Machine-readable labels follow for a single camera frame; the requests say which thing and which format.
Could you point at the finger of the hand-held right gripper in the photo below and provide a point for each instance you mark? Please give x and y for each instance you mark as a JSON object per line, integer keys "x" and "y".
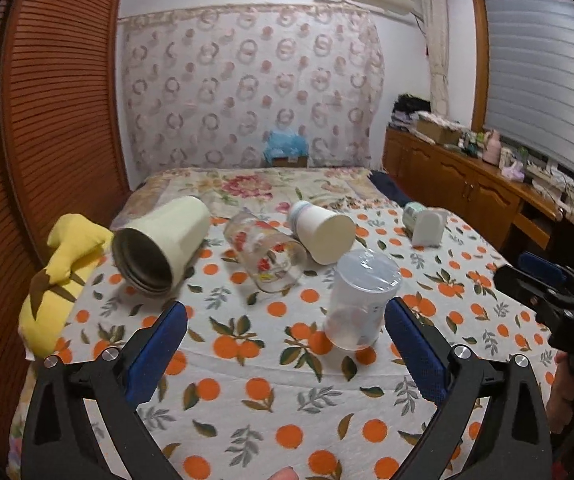
{"x": 517, "y": 285}
{"x": 542, "y": 266}

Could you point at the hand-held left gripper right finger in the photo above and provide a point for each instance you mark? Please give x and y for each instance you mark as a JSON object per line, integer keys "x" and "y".
{"x": 417, "y": 355}

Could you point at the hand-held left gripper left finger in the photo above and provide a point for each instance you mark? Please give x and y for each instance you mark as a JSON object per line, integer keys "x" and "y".
{"x": 154, "y": 357}

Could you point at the clear plastic cup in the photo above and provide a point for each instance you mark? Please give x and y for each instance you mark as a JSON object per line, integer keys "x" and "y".
{"x": 359, "y": 300}

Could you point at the cream steel cup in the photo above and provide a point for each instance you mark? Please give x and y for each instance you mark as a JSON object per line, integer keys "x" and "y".
{"x": 159, "y": 245}

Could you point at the floral printed glass cup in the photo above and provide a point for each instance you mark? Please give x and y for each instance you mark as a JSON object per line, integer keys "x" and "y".
{"x": 262, "y": 255}

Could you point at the white paper cup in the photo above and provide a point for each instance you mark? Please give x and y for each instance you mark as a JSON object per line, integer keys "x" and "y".
{"x": 319, "y": 232}

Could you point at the person's right hand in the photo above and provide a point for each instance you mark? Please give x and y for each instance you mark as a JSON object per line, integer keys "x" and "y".
{"x": 562, "y": 400}

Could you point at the person's left hand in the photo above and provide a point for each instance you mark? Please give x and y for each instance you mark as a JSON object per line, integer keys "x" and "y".
{"x": 279, "y": 474}

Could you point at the lilac plush toy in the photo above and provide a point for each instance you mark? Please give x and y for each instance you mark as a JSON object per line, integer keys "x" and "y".
{"x": 513, "y": 170}

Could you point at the white and green mug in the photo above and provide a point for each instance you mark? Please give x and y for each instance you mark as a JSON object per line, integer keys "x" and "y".
{"x": 424, "y": 225}

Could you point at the orange fruit printed bedsheet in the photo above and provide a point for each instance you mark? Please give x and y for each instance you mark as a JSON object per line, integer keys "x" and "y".
{"x": 267, "y": 385}

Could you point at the wooden cabinet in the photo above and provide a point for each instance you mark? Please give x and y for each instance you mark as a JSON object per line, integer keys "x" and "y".
{"x": 457, "y": 185}

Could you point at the yellow plush toy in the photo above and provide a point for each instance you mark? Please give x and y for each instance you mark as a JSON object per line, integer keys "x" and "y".
{"x": 59, "y": 280}

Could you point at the pink bottle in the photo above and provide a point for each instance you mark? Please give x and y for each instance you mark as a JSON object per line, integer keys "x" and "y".
{"x": 491, "y": 147}

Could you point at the green figurines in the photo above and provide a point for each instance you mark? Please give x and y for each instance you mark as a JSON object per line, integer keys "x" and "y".
{"x": 471, "y": 144}

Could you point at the dark blue cloth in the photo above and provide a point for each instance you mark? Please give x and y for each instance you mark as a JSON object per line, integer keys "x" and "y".
{"x": 387, "y": 187}

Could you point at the open cardboard box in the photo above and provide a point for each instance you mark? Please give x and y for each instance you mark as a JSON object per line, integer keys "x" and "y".
{"x": 437, "y": 130}

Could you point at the grey window blind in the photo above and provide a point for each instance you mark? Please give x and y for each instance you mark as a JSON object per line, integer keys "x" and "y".
{"x": 547, "y": 75}

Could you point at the floral blanket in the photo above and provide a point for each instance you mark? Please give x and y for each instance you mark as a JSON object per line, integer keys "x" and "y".
{"x": 257, "y": 187}

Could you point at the stack of dark clothes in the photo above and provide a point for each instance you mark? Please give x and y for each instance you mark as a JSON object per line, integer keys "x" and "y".
{"x": 409, "y": 110}

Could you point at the small cardboard box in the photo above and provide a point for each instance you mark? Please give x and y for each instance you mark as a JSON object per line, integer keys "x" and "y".
{"x": 289, "y": 161}

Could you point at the white lace curtain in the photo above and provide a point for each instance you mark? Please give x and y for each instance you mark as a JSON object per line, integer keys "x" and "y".
{"x": 434, "y": 45}

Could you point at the blue plastic bag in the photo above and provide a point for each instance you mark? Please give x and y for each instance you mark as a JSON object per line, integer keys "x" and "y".
{"x": 284, "y": 144}

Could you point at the wooden louvered door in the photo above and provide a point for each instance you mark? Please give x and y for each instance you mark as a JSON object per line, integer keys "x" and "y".
{"x": 52, "y": 110}

